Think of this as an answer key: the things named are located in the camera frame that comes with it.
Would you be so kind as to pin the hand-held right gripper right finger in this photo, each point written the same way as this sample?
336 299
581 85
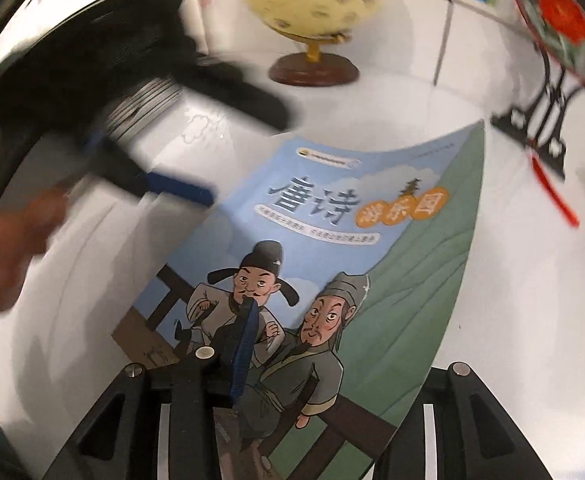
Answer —
452 400

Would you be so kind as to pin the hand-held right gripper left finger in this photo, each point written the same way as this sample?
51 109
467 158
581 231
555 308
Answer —
246 350

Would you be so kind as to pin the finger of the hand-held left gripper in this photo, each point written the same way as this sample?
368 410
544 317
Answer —
182 191
242 100

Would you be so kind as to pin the stack of thin books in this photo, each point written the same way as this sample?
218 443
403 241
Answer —
147 105

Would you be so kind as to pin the light blue poets book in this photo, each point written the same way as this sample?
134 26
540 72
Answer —
322 200

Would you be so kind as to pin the person's left hand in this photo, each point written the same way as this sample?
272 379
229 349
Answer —
7 255

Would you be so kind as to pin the black fan stand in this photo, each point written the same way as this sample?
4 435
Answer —
510 125

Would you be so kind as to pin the round embroidered fan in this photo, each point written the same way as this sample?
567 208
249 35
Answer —
580 62

